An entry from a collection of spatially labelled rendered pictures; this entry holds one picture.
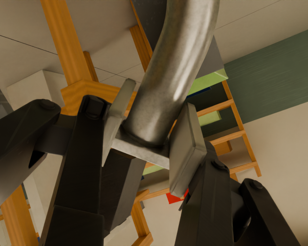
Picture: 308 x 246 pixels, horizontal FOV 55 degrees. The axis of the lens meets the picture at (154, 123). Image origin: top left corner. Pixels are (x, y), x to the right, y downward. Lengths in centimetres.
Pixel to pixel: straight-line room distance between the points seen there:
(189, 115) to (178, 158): 3
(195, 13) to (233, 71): 598
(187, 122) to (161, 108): 2
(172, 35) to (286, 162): 602
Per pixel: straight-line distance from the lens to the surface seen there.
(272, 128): 609
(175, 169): 16
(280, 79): 614
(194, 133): 15
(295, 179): 624
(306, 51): 628
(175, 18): 17
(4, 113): 28
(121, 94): 16
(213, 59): 22
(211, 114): 556
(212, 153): 17
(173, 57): 17
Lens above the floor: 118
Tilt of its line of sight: 5 degrees down
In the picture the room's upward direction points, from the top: 161 degrees clockwise
